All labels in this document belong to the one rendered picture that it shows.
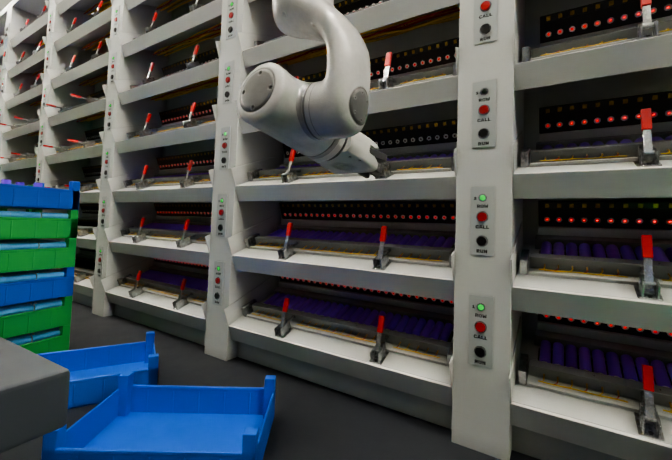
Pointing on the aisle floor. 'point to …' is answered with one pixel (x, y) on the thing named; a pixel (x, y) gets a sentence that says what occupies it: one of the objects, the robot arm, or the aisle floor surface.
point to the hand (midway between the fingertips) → (369, 168)
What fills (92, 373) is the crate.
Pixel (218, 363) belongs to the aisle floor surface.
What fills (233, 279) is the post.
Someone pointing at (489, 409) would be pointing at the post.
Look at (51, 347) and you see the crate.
